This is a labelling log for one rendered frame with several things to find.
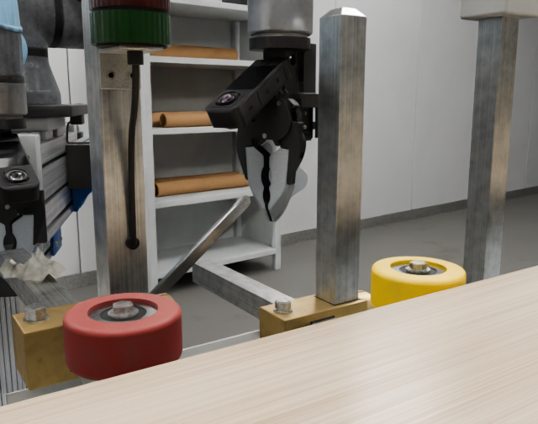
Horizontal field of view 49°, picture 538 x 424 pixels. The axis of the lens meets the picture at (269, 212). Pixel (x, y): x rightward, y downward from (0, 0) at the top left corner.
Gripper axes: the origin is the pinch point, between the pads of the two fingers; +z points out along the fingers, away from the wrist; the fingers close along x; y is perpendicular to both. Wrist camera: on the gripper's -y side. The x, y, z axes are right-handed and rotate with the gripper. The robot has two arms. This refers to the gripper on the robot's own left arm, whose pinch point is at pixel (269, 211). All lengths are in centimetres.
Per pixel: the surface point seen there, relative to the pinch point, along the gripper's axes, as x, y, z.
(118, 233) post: -1.8, -23.9, -2.1
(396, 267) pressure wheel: -20.3, -8.6, 1.3
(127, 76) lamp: -2.5, -22.7, -15.1
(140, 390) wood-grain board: -18.6, -36.5, 1.7
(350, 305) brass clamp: -11.2, 0.0, 9.3
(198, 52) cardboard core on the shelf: 198, 200, -38
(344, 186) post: -10.3, -0.4, -4.0
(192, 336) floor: 136, 125, 92
